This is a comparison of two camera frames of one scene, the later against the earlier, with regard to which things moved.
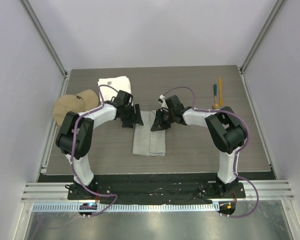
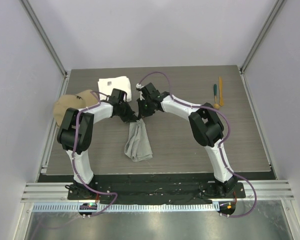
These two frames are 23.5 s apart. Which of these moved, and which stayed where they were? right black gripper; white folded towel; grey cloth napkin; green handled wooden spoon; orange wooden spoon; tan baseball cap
Moved: right black gripper; grey cloth napkin
Stayed: tan baseball cap; white folded towel; green handled wooden spoon; orange wooden spoon
